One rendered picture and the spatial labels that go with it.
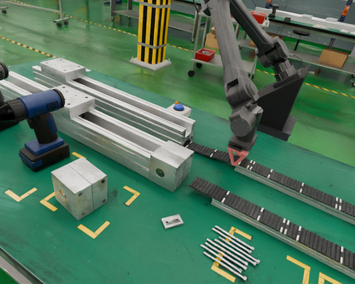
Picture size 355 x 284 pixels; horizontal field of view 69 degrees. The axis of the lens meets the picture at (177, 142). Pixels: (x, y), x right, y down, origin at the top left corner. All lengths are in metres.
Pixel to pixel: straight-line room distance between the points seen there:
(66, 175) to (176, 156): 0.29
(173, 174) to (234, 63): 0.37
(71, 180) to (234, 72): 0.53
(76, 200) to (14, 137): 0.44
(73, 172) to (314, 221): 0.67
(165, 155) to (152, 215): 0.17
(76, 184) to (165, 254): 0.26
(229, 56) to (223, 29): 0.10
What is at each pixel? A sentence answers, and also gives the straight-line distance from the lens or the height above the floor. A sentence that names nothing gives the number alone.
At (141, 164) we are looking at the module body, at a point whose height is 0.82.
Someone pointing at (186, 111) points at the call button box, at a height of 0.84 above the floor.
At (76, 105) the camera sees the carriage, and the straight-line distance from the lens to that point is 0.93.
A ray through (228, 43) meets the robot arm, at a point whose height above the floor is 1.15.
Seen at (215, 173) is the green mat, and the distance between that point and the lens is 0.87.
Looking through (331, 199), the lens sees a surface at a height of 0.81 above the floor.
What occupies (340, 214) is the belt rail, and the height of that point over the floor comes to 0.79.
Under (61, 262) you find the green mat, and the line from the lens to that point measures 0.65.
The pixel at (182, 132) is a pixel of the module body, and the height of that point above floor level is 0.86.
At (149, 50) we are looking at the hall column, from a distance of 4.12.
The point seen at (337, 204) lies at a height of 0.81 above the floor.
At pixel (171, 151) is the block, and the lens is 0.76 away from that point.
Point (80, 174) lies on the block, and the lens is 0.68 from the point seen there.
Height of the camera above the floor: 1.33
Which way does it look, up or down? 34 degrees down
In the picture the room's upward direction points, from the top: 9 degrees clockwise
